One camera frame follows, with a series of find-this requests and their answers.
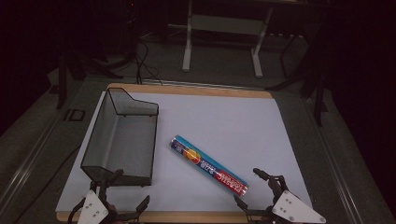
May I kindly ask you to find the white table sheet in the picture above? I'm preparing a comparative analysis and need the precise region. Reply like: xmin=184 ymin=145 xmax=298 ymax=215
xmin=55 ymin=91 xmax=313 ymax=213

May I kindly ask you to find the blue and red snack tube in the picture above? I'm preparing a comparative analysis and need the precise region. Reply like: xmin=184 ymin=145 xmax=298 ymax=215
xmin=169 ymin=134 xmax=250 ymax=199

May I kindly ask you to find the black mesh desk tray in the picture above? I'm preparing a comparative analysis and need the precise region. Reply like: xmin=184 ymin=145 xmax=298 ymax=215
xmin=79 ymin=87 xmax=160 ymax=188

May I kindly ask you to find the white metal desk frame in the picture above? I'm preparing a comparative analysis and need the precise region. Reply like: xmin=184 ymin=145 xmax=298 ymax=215
xmin=181 ymin=0 xmax=275 ymax=79

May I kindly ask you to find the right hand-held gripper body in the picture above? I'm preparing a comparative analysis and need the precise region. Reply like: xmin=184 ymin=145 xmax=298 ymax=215
xmin=245 ymin=175 xmax=327 ymax=224

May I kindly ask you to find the black metal stand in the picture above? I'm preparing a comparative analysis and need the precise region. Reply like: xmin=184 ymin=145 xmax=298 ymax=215
xmin=55 ymin=50 xmax=69 ymax=110

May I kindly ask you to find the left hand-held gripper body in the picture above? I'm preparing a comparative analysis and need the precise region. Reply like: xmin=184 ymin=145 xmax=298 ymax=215
xmin=67 ymin=189 xmax=139 ymax=224

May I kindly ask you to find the black cable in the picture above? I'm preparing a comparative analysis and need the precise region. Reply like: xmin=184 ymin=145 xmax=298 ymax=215
xmin=134 ymin=38 xmax=163 ymax=86

